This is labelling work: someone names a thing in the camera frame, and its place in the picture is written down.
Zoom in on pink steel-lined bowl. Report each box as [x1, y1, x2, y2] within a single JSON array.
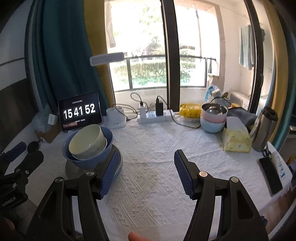
[[201, 103, 228, 123]]

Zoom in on white power strip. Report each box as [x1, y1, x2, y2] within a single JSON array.
[[137, 110, 175, 124]]

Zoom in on white charger adapter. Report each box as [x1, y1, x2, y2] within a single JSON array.
[[139, 103, 146, 119]]

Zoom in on light blue bowl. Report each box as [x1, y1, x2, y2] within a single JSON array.
[[200, 117, 226, 133]]

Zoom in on white perforated basket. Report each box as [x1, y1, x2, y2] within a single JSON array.
[[210, 97, 231, 108]]

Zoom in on yellow wet wipes pack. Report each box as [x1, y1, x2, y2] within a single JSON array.
[[178, 103, 201, 123]]

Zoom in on white desk lamp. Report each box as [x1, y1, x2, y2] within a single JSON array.
[[89, 52, 126, 129]]

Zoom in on hanging teal towel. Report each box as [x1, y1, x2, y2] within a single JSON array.
[[239, 25, 255, 70]]

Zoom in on cream green bowl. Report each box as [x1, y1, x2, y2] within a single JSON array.
[[68, 124, 107, 160]]

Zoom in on operator hand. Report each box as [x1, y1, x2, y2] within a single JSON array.
[[128, 232, 150, 241]]

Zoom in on black charger brick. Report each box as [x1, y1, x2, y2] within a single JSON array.
[[155, 98, 164, 116]]

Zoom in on cardboard box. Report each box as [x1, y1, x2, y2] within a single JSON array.
[[35, 121, 61, 144]]

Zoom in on small white box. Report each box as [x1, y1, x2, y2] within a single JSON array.
[[48, 113, 59, 126]]

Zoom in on black charger cable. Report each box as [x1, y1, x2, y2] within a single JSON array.
[[157, 95, 232, 129]]

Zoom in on white tube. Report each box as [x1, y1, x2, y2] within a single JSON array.
[[270, 152, 285, 179]]

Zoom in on cream plate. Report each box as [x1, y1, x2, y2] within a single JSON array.
[[64, 143, 124, 182]]

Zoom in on grey steel thermos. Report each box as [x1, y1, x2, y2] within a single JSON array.
[[249, 106, 278, 152]]

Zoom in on yellow tissue pack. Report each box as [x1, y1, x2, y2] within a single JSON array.
[[222, 116, 252, 153]]

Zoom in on tablet showing clock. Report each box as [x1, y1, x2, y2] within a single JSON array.
[[58, 91, 103, 132]]

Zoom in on white textured tablecloth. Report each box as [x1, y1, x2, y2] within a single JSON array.
[[25, 115, 293, 241]]

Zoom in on dark grey cloth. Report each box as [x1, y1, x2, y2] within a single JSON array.
[[227, 108, 257, 128]]

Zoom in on black scissors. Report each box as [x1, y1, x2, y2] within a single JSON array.
[[262, 145, 271, 158]]

